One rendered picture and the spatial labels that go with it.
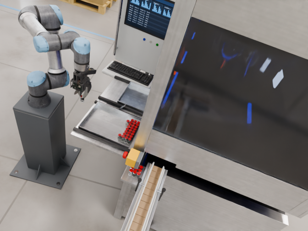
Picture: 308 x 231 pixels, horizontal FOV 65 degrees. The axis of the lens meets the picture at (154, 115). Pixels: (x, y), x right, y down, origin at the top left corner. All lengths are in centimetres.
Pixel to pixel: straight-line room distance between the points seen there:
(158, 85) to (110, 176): 153
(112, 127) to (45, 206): 101
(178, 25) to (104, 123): 94
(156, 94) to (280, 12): 55
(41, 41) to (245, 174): 117
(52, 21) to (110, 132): 74
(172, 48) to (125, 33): 128
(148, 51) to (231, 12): 138
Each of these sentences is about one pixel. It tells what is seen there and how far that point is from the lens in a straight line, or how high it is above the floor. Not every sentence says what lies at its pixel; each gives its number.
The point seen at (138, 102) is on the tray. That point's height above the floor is 88.
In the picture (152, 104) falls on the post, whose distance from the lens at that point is 111.
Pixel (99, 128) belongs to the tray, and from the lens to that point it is 161.
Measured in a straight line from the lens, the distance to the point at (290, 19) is 89.
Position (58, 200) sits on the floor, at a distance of 233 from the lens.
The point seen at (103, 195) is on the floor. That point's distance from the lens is 234.
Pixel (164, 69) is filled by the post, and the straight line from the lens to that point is 99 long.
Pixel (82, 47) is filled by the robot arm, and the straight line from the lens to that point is 120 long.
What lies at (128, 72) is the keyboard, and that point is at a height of 83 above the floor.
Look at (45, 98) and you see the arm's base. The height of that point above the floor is 85.
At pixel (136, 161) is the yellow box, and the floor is 103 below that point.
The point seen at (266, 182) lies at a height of 116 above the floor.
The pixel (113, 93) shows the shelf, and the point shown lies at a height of 88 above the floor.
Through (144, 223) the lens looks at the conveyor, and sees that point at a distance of 124.
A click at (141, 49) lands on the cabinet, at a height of 101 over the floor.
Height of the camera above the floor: 211
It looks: 44 degrees down
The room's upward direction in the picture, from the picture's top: 19 degrees clockwise
